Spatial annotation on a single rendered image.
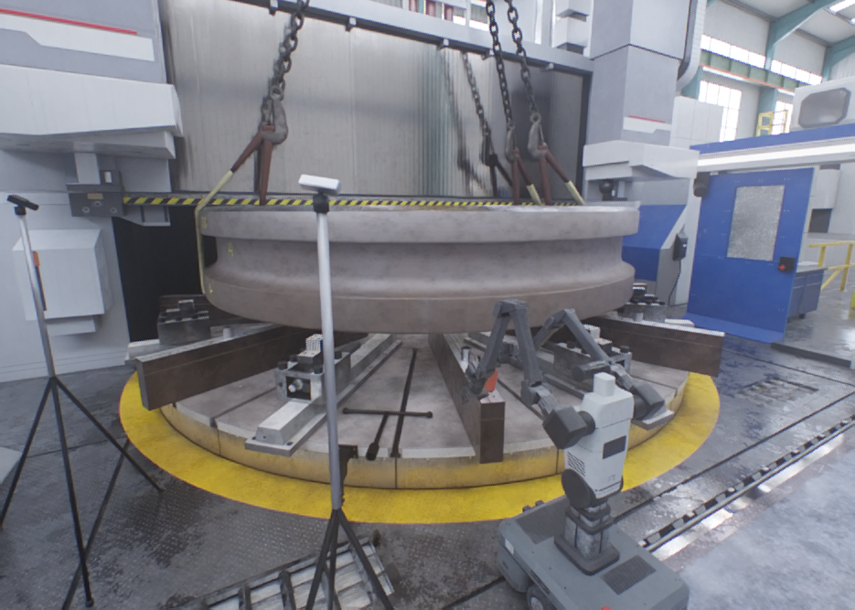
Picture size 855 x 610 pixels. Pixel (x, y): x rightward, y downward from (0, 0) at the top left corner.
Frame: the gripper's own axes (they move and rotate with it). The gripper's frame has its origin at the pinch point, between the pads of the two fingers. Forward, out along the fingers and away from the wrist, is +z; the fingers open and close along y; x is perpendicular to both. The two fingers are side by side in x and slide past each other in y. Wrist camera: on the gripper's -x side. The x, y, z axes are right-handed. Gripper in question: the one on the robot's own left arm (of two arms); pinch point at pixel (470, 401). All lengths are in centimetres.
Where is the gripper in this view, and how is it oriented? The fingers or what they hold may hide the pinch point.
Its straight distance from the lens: 217.7
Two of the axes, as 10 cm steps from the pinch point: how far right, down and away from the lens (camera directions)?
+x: 3.9, 6.4, -6.6
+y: -8.9, 0.9, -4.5
